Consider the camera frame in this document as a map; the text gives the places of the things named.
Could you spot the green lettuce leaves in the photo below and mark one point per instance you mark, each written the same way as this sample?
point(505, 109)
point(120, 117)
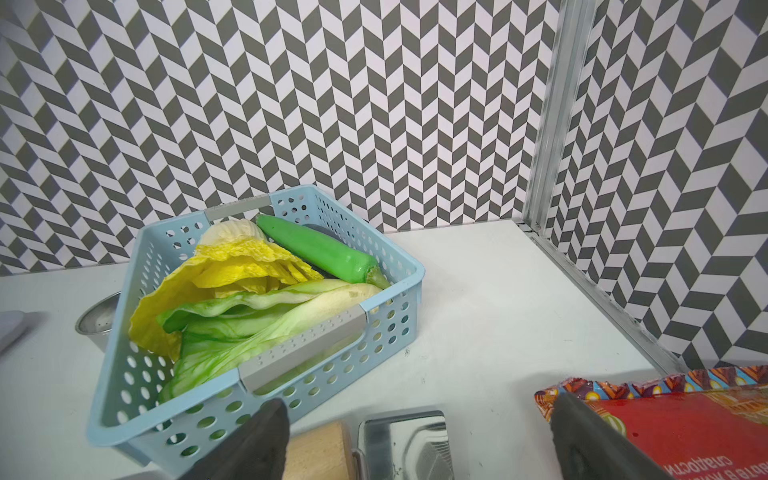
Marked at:
point(218, 335)

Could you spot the wooden rolling pin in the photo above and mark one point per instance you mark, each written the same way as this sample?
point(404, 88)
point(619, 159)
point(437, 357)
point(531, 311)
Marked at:
point(324, 452)

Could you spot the metal rectangular dough scraper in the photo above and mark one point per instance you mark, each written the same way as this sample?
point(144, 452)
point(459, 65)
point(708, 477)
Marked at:
point(406, 445)

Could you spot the red snack bag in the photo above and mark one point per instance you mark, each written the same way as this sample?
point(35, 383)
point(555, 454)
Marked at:
point(703, 424)

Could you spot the yellow napa cabbage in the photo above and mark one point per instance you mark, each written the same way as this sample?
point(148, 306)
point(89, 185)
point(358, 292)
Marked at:
point(230, 257)

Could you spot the light blue perforated plastic basket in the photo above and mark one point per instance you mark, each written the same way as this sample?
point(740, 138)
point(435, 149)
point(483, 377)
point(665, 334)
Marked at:
point(304, 372)

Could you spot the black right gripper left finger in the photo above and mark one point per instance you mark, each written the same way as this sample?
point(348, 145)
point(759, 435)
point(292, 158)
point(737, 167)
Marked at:
point(256, 450)

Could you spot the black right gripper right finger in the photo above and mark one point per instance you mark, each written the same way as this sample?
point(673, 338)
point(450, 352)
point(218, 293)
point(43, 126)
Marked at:
point(587, 447)

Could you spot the purple plastic tray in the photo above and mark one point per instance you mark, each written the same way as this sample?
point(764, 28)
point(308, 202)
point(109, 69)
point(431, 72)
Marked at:
point(12, 325)

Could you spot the green pepper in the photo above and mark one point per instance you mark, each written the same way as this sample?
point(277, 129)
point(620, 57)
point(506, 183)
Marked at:
point(323, 251)

